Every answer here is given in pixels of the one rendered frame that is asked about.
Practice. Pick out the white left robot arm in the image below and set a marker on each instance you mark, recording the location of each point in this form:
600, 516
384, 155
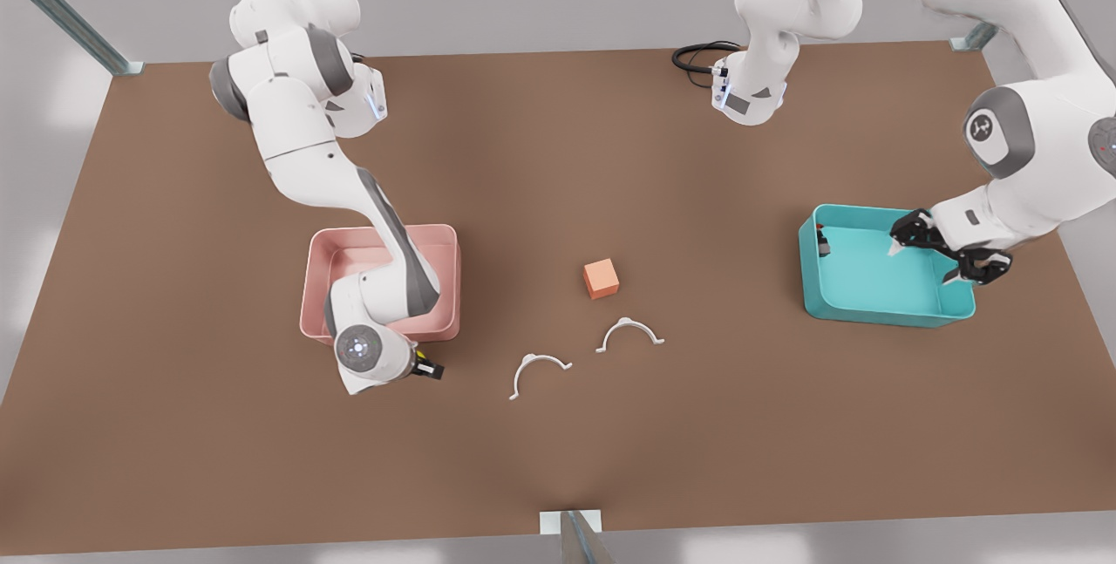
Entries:
1037, 137

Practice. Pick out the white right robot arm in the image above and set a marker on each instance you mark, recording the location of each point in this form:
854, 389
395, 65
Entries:
301, 124

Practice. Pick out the blue storage box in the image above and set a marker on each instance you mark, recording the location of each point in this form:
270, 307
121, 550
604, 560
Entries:
872, 281

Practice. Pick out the pink storage box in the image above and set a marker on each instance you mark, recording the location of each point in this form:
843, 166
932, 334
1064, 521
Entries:
436, 285

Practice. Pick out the white curved clip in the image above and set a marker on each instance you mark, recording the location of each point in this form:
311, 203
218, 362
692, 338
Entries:
629, 325
534, 362

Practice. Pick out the orange cube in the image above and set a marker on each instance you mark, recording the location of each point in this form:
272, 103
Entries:
602, 278

